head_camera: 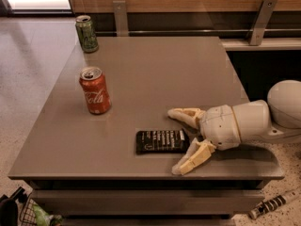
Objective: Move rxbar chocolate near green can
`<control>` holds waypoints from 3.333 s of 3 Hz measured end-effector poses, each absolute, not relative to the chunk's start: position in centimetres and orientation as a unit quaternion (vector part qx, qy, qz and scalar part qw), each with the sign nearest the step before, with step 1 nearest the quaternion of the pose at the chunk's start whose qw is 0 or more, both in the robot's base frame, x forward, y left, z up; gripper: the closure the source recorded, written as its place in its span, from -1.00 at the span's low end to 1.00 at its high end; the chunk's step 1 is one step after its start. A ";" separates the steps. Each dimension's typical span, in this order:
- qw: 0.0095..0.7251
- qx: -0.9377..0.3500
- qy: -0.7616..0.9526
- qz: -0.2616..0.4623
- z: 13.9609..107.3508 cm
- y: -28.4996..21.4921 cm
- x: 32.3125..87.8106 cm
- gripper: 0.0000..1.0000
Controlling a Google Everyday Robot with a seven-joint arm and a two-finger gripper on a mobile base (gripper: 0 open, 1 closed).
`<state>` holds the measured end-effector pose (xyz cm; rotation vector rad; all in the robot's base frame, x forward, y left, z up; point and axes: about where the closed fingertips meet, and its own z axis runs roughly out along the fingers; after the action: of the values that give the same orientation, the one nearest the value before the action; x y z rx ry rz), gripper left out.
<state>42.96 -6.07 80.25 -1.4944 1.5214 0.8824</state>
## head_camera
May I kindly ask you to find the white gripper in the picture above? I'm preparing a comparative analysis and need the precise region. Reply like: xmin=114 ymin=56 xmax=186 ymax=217
xmin=167 ymin=105 xmax=241 ymax=175

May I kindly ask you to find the black RXBAR chocolate bar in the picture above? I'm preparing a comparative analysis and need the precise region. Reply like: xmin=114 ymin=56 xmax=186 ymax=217
xmin=135 ymin=130 xmax=190 ymax=154

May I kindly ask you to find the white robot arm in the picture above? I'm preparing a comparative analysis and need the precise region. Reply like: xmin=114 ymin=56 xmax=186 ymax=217
xmin=167 ymin=80 xmax=301 ymax=175

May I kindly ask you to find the red Coca-Cola can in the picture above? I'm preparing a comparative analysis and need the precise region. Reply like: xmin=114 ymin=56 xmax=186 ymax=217
xmin=79 ymin=67 xmax=111 ymax=115

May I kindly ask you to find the green soda can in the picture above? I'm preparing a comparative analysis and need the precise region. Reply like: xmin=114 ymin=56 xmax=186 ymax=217
xmin=75 ymin=15 xmax=99 ymax=53

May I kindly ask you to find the striped black white tube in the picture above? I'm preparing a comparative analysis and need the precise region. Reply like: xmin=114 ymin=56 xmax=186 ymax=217
xmin=248 ymin=189 xmax=300 ymax=219

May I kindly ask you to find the grey drawer front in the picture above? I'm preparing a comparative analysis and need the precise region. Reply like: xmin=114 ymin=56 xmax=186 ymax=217
xmin=32 ymin=190 xmax=263 ymax=216

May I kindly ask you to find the green bag in basket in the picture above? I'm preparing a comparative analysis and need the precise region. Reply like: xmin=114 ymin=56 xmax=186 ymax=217
xmin=32 ymin=204 xmax=63 ymax=226

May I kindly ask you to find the black object bottom left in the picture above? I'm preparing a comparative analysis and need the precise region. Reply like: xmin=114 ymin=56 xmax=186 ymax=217
xmin=0 ymin=186 xmax=27 ymax=226

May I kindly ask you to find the right metal wall bracket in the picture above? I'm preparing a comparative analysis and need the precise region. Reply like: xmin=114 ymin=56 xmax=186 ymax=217
xmin=249 ymin=0 xmax=277 ymax=46

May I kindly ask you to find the metal wall bracket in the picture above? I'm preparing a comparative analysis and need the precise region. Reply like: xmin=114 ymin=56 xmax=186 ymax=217
xmin=249 ymin=0 xmax=277 ymax=46
xmin=113 ymin=0 xmax=129 ymax=37

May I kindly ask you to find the left metal wall bracket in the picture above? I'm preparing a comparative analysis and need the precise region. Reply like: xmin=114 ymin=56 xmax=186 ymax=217
xmin=113 ymin=0 xmax=129 ymax=37

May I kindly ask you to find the black wire basket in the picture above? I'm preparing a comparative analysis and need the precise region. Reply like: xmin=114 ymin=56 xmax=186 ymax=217
xmin=19 ymin=196 xmax=37 ymax=226

